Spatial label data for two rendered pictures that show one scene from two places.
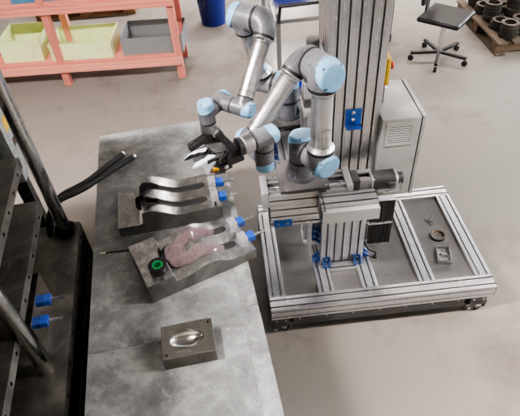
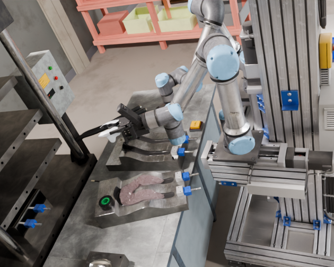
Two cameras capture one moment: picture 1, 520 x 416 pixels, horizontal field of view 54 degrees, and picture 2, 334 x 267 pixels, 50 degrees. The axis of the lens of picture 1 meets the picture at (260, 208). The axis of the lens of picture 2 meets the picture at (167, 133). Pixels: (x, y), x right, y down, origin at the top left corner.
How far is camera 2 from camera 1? 0.96 m
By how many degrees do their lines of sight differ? 28
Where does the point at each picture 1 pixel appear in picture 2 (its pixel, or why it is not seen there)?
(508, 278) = not seen: outside the picture
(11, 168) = (31, 116)
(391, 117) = (329, 101)
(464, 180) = not seen: outside the picture
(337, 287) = (289, 246)
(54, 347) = (36, 242)
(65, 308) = (55, 216)
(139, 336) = (82, 252)
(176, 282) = (117, 217)
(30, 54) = (141, 27)
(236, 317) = (149, 258)
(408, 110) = not seen: outside the picture
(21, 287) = (16, 198)
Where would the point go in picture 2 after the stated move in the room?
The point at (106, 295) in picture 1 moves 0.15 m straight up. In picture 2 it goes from (79, 214) to (67, 198)
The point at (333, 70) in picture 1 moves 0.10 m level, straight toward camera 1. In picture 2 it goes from (221, 59) to (209, 75)
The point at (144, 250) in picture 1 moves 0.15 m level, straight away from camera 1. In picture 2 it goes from (107, 186) to (112, 167)
